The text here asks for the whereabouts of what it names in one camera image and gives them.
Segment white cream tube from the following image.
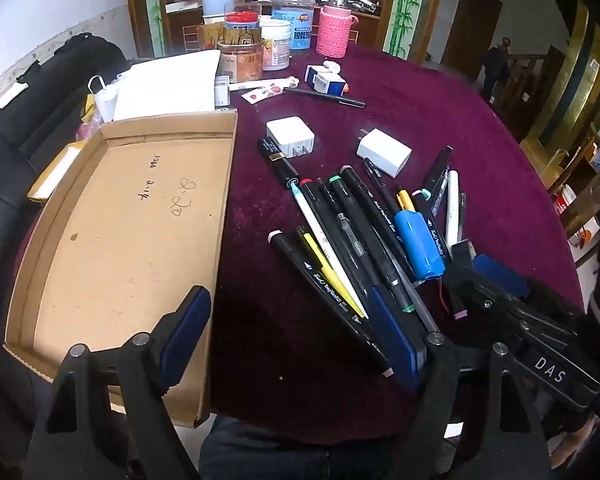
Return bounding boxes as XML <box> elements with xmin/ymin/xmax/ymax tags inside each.
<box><xmin>228</xmin><ymin>76</ymin><xmax>301</xmax><ymax>93</ymax></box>

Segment wooden chair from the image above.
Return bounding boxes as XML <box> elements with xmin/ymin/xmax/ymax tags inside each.
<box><xmin>540</xmin><ymin>122</ymin><xmax>600</xmax><ymax>266</ymax></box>

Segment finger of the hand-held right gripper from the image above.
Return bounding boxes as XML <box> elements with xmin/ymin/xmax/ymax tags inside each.
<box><xmin>444</xmin><ymin>239</ymin><xmax>581</xmax><ymax>343</ymax></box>
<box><xmin>472</xmin><ymin>255</ymin><xmax>531</xmax><ymax>301</ymax></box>

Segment blue label plastic jar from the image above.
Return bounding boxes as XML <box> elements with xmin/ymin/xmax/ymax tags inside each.
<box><xmin>271</xmin><ymin>0</ymin><xmax>315</xmax><ymax>52</ymax></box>

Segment white flat box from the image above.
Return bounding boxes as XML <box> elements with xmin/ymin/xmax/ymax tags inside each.
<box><xmin>112</xmin><ymin>49</ymin><xmax>222</xmax><ymax>122</ymax></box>

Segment wooden cabinet bamboo painted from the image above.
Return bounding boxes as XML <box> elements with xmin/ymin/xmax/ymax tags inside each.
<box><xmin>125</xmin><ymin>0</ymin><xmax>448</xmax><ymax>61</ymax></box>

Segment strawberry print sachet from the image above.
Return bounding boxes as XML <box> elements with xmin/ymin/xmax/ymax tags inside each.
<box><xmin>240</xmin><ymin>85</ymin><xmax>286</xmax><ymax>106</ymax></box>

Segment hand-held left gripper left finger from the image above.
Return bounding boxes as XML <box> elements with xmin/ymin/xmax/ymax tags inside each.
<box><xmin>27</xmin><ymin>285</ymin><xmax>213</xmax><ymax>480</ymax></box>

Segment white paper bag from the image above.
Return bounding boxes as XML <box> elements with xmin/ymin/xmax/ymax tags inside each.
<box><xmin>86</xmin><ymin>75</ymin><xmax>123</xmax><ymax>126</ymax></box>

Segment yellow edged box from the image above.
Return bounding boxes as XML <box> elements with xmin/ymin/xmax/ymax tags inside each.
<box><xmin>27</xmin><ymin>141</ymin><xmax>88</xmax><ymax>203</ymax></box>

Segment maroon velvet tablecloth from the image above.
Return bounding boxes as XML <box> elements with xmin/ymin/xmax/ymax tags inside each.
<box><xmin>10</xmin><ymin>42</ymin><xmax>586</xmax><ymax>426</ymax></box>

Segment red white bucket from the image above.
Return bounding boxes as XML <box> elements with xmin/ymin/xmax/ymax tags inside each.
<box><xmin>554</xmin><ymin>185</ymin><xmax>581</xmax><ymax>221</ymax></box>

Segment blue battery pack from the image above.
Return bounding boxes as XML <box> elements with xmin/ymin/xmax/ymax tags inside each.
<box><xmin>394</xmin><ymin>209</ymin><xmax>453</xmax><ymax>311</ymax></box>

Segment brown sachet packets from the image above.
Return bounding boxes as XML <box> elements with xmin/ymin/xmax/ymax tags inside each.
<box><xmin>197</xmin><ymin>22</ymin><xmax>241</xmax><ymax>53</ymax></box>

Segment slim black pen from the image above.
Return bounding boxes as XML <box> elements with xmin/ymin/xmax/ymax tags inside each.
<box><xmin>282</xmin><ymin>87</ymin><xmax>367</xmax><ymax>109</ymax></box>

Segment glass jar with sachets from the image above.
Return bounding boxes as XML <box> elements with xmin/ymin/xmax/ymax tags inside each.
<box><xmin>217</xmin><ymin>37</ymin><xmax>266</xmax><ymax>83</ymax></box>

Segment black leather sofa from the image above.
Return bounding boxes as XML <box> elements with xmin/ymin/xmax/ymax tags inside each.
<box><xmin>0</xmin><ymin>32</ymin><xmax>131</xmax><ymax>411</ymax></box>

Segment pile of pens and markers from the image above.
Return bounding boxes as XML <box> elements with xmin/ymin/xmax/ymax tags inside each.
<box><xmin>267</xmin><ymin>146</ymin><xmax>468</xmax><ymax>378</ymax></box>

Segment pink knit cup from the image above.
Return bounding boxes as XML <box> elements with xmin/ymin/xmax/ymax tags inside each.
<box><xmin>315</xmin><ymin>4</ymin><xmax>359</xmax><ymax>58</ymax></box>

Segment person's dark trousers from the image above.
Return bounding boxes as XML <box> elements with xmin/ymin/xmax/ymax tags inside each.
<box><xmin>200</xmin><ymin>415</ymin><xmax>431</xmax><ymax>480</ymax></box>

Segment white paint stick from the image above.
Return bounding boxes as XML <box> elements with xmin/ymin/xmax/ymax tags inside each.
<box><xmin>445</xmin><ymin>170</ymin><xmax>461</xmax><ymax>248</ymax></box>

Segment pink plastic bag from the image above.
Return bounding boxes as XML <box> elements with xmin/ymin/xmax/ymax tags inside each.
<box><xmin>75</xmin><ymin>110</ymin><xmax>103</xmax><ymax>143</ymax></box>

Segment brown wooden door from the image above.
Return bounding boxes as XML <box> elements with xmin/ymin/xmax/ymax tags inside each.
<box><xmin>440</xmin><ymin>0</ymin><xmax>503</xmax><ymax>81</ymax></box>

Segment white label tag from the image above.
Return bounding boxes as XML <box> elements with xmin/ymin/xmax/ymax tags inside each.
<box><xmin>0</xmin><ymin>81</ymin><xmax>28</xmax><ymax>110</ymax></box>

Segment white plastic jar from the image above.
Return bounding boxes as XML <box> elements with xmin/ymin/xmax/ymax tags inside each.
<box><xmin>260</xmin><ymin>21</ymin><xmax>292</xmax><ymax>71</ymax></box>

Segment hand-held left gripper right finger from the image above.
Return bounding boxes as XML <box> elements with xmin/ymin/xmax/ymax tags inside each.
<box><xmin>367</xmin><ymin>287</ymin><xmax>551</xmax><ymax>480</ymax></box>

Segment white oblong charger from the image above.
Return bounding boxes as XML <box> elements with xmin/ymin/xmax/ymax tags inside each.
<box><xmin>356</xmin><ymin>128</ymin><xmax>412</xmax><ymax>179</ymax></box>

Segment white cube charger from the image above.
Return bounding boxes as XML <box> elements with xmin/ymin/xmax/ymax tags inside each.
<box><xmin>266</xmin><ymin>116</ymin><xmax>316</xmax><ymax>160</ymax></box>

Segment red lidded jar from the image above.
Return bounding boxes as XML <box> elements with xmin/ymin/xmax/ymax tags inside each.
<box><xmin>224</xmin><ymin>10</ymin><xmax>262</xmax><ymax>41</ymax></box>

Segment brown cardboard tray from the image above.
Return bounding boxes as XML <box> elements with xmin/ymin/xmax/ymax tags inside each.
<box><xmin>2</xmin><ymin>110</ymin><xmax>238</xmax><ymax>428</ymax></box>

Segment blue white small box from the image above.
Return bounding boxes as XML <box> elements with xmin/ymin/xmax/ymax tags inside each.
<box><xmin>305</xmin><ymin>64</ymin><xmax>348</xmax><ymax>96</ymax></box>

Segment black gold lipstick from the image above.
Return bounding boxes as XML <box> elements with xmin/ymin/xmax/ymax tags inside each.
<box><xmin>257</xmin><ymin>137</ymin><xmax>301</xmax><ymax>188</ymax></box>

